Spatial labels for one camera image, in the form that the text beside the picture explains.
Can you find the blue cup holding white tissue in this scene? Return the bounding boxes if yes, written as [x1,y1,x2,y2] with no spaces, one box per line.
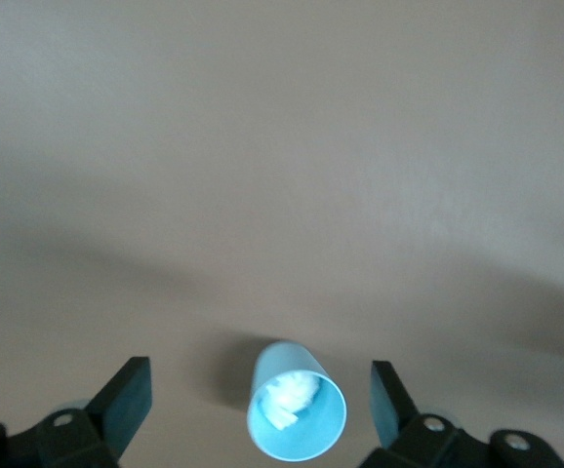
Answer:
[246,339,348,462]

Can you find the crumpled white tissue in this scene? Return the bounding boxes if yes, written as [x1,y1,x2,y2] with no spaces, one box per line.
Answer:
[261,371,323,432]

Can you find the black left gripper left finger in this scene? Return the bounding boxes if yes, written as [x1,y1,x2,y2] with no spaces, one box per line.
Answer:
[0,356,154,468]

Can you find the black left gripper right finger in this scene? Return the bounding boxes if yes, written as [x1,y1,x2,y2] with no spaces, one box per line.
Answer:
[359,360,564,468]

